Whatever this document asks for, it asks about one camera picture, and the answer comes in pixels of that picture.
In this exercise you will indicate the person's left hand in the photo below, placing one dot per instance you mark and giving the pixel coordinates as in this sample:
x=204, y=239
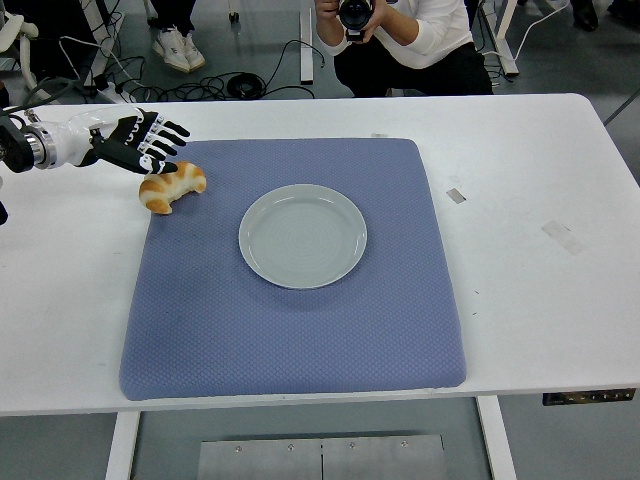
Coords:
x=385, y=17

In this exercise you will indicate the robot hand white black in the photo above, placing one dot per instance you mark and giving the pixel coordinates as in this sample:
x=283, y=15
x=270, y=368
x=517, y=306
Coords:
x=75, y=137

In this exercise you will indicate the person's right hand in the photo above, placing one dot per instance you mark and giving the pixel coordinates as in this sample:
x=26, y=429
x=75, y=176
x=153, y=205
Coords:
x=327, y=12

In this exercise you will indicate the croissant bread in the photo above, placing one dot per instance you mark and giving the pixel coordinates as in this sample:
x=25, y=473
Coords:
x=170, y=190

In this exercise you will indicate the white power strip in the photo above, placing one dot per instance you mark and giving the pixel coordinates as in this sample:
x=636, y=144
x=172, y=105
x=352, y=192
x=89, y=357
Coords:
x=112, y=92

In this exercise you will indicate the person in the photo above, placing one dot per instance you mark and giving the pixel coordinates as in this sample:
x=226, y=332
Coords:
x=585, y=12
x=440, y=50
x=172, y=47

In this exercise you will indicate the white office chair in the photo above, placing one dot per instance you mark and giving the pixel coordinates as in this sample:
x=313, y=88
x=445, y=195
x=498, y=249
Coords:
x=12, y=30

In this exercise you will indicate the small grey tape piece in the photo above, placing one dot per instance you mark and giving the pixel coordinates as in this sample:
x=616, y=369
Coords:
x=457, y=195

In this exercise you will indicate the blue quilted mat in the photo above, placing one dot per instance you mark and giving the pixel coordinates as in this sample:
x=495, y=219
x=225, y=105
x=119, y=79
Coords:
x=200, y=325

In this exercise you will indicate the grey round plate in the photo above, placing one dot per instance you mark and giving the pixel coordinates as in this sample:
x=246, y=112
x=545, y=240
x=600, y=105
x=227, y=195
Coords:
x=300, y=240

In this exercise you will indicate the long grey tape piece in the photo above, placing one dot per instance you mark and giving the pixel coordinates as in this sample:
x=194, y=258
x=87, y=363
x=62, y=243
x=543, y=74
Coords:
x=562, y=236

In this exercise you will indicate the white table leg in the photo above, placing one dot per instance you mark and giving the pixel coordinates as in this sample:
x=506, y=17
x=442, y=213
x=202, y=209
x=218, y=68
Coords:
x=497, y=440
x=122, y=445

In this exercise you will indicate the grey metal plate with screws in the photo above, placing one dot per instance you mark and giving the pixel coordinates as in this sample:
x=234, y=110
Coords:
x=320, y=460

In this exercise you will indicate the black table control panel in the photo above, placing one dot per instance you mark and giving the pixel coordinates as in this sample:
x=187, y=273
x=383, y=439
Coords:
x=590, y=397

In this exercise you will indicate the black photo camera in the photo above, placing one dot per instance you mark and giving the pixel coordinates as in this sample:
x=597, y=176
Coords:
x=356, y=12

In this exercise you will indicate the grey metal floor rail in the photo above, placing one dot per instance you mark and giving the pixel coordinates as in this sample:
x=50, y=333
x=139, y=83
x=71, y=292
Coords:
x=307, y=45

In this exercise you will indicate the white desk foot frame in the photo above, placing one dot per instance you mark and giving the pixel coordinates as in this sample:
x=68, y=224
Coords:
x=506, y=45

